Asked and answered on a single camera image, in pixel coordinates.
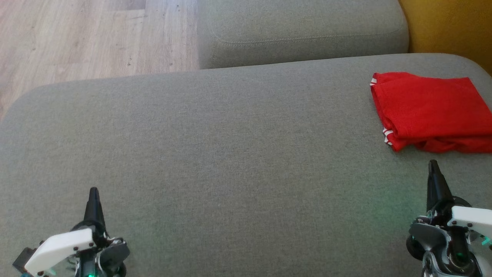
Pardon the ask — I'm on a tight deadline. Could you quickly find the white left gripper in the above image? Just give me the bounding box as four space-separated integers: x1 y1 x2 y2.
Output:
25 187 108 276

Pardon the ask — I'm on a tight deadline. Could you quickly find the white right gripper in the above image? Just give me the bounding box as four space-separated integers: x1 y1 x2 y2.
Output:
426 159 492 237

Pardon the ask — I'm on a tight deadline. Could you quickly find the red white basketball jersey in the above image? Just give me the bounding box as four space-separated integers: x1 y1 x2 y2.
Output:
370 72 492 152

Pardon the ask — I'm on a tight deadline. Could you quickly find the large grey sofa seat cushion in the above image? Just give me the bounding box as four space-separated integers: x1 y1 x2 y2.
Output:
0 53 492 277

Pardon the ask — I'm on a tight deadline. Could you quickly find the yellow fabric panel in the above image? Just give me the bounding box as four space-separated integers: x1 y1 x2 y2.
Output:
397 0 492 76

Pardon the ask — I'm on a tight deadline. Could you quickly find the small grey sofa cushion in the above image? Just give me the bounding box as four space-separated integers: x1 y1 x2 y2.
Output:
196 0 409 70

